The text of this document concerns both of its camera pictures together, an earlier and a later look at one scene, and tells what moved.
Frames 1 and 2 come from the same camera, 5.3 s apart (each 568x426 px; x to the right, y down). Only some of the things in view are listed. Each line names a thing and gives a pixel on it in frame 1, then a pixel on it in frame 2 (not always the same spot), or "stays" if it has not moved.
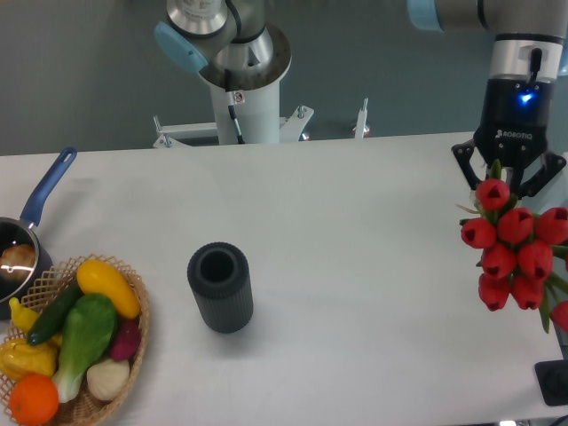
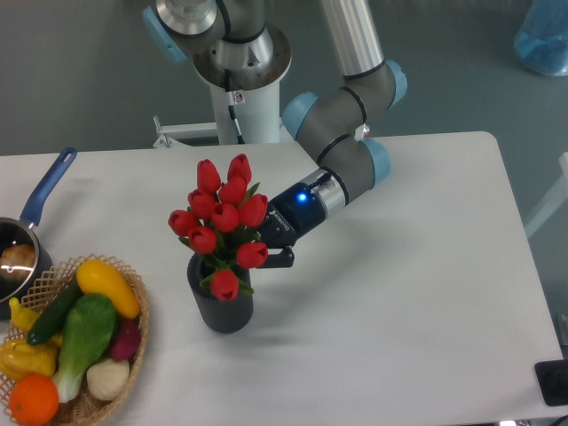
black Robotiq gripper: (513, 128) -> (290, 215)
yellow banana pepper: (23, 318) stays
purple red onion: (127, 340) stays
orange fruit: (34, 398) stays
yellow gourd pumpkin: (19, 358) stays
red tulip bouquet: (521, 250) -> (219, 225)
